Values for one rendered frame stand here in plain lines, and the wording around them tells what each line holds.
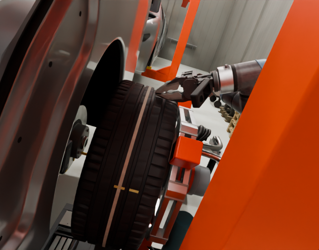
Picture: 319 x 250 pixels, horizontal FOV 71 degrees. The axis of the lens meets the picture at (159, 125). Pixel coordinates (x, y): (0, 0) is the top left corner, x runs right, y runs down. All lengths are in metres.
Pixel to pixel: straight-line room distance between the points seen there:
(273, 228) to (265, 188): 0.08
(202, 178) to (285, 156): 0.63
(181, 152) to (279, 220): 0.31
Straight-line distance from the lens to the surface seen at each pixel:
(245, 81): 0.75
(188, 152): 0.64
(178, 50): 4.49
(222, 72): 0.75
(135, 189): 0.66
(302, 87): 0.35
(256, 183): 0.37
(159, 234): 0.84
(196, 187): 0.95
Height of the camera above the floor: 1.38
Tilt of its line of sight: 22 degrees down
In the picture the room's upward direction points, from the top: 18 degrees clockwise
